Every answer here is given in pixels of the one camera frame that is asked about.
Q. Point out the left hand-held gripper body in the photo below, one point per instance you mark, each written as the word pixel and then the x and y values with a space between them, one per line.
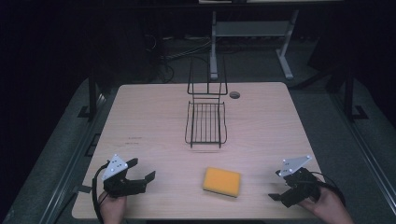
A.
pixel 115 177

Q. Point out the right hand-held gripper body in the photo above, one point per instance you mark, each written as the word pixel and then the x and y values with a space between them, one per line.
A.
pixel 298 180

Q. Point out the yellow sponge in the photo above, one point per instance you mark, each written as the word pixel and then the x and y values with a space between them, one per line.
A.
pixel 221 181

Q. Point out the person's left hand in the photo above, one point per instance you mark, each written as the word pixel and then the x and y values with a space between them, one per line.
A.
pixel 112 210

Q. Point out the person's right hand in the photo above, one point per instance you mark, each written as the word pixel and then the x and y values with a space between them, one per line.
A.
pixel 330 207

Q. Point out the grey metal stand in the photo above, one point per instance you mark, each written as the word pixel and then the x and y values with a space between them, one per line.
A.
pixel 253 40

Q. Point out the black frame post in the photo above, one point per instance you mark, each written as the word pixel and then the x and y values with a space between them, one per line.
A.
pixel 351 96
pixel 92 93

